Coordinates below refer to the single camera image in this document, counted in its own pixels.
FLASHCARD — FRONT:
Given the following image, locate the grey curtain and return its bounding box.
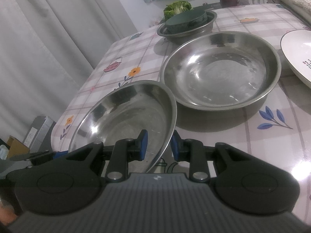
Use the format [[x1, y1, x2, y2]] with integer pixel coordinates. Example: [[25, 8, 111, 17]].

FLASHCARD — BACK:
[[1, 0, 135, 140]]

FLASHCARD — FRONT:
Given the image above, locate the green ceramic bowl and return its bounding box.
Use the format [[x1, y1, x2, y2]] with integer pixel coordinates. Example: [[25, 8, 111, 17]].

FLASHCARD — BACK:
[[165, 10, 207, 34]]

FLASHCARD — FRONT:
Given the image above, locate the grey cardboard box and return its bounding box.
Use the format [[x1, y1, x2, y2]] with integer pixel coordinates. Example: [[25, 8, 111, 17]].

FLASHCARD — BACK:
[[22, 116, 56, 153]]

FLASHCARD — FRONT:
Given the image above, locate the shallow steel plate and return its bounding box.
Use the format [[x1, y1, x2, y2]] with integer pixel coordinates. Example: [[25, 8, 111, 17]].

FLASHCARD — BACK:
[[69, 80, 177, 173]]

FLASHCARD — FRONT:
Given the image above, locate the large steel basin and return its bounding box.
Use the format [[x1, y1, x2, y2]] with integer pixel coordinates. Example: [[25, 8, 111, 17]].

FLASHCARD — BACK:
[[160, 31, 281, 111]]

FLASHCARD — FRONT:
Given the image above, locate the green lettuce head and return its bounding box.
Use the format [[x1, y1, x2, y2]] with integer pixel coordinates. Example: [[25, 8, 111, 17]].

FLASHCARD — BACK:
[[163, 1, 192, 20]]

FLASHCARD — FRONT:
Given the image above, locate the white ceramic plate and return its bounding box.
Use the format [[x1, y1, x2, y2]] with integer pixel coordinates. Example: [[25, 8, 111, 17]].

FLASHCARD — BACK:
[[280, 30, 311, 88]]

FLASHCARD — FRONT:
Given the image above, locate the left hand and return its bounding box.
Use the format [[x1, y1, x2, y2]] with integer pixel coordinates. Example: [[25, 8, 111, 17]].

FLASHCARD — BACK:
[[0, 199, 18, 226]]

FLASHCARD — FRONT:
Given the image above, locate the brown cardboard box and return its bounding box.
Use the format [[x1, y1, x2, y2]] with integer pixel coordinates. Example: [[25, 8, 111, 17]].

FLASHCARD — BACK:
[[6, 136, 30, 158]]

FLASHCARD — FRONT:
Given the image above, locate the deep steel bowl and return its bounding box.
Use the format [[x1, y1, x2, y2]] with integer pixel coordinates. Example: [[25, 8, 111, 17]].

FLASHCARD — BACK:
[[157, 11, 217, 45]]

